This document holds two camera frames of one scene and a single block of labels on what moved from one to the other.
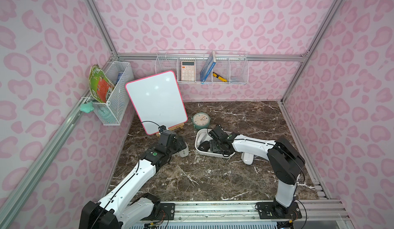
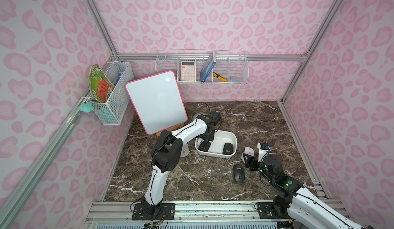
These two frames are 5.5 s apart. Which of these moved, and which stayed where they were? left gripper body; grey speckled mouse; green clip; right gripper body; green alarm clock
Moved: left gripper body; right gripper body
Stayed: green clip; green alarm clock; grey speckled mouse
